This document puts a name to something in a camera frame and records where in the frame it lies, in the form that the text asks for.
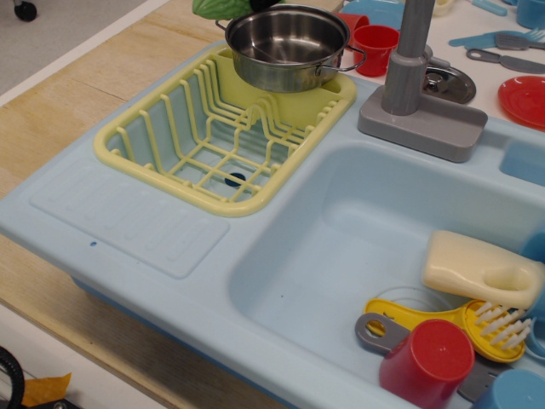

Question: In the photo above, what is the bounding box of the orange tape piece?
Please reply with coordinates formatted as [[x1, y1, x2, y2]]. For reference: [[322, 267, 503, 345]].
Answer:
[[22, 372, 72, 407]]

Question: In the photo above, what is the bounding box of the red plate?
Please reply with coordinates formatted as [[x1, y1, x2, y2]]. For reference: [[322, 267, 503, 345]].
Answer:
[[497, 76, 544, 131]]

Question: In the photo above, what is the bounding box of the blue cup bottom right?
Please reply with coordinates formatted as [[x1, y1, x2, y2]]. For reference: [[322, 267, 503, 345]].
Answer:
[[472, 369, 544, 409]]

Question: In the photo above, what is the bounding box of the grey toy spatula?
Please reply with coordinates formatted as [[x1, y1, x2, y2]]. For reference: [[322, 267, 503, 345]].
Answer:
[[495, 33, 545, 50]]

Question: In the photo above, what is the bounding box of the yellow dish brush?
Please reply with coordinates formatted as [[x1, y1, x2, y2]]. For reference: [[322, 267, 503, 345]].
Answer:
[[364, 298, 531, 363]]

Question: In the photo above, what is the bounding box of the black caster wheel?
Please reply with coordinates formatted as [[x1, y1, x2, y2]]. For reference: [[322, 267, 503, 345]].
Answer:
[[14, 0, 37, 22]]

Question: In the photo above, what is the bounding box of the grey toy faucet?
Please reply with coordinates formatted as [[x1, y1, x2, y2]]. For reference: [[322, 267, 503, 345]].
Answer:
[[358, 1, 488, 163]]

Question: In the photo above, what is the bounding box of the yellow plastic dish rack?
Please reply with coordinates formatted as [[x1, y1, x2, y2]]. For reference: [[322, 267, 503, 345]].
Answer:
[[94, 45, 357, 217]]

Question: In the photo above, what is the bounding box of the grey toy knife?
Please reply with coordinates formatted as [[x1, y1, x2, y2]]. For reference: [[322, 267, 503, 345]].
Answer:
[[466, 49, 545, 74]]

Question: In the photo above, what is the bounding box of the cream toy soap bottle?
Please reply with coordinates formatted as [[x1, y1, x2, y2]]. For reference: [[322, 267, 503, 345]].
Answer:
[[422, 230, 544, 310]]

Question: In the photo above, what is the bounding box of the green toy bitter squash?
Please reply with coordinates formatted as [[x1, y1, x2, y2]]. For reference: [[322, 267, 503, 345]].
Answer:
[[192, 0, 252, 20]]

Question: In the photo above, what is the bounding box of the red cup near faucet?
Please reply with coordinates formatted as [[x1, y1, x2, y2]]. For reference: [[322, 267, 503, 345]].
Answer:
[[353, 25, 399, 78]]

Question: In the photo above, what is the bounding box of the light blue toy sink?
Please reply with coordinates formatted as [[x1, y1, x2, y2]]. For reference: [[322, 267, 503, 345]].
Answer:
[[1, 67, 544, 408]]

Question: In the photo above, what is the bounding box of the steel pot with handles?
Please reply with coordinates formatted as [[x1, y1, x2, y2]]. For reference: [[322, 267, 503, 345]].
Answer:
[[215, 4, 367, 93]]

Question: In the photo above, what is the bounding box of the blue cup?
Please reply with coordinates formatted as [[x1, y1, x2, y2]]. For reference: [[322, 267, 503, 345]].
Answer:
[[516, 0, 545, 29], [472, 369, 544, 409]]

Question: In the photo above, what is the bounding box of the red cup in sink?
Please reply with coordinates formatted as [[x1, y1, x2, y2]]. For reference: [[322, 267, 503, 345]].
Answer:
[[379, 320, 475, 408]]

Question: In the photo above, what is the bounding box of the blue plate top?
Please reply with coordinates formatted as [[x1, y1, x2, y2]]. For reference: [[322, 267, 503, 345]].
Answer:
[[341, 0, 404, 30]]

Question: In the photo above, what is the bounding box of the black cable loop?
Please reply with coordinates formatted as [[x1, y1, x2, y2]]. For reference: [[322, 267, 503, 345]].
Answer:
[[0, 345, 26, 409]]

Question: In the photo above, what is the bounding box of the blue toy knife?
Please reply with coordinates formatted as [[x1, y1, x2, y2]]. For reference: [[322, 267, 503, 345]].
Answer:
[[448, 31, 501, 49]]

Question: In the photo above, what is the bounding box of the blue cup top right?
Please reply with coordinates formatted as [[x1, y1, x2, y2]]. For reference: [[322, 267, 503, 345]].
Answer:
[[516, 0, 545, 29]]

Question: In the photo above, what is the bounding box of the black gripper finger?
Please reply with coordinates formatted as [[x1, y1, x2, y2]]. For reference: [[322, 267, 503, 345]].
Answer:
[[250, 0, 284, 12]]

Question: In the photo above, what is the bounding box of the red cup behind pot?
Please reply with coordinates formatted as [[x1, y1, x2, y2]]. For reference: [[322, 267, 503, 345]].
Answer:
[[334, 12, 370, 46]]

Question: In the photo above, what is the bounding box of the grey utensil in sink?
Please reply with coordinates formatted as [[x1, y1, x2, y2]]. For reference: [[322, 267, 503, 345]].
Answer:
[[355, 313, 509, 403]]

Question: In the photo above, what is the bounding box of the steel pot lid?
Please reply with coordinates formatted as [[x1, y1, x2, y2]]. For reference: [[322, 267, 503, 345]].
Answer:
[[422, 66, 477, 104]]

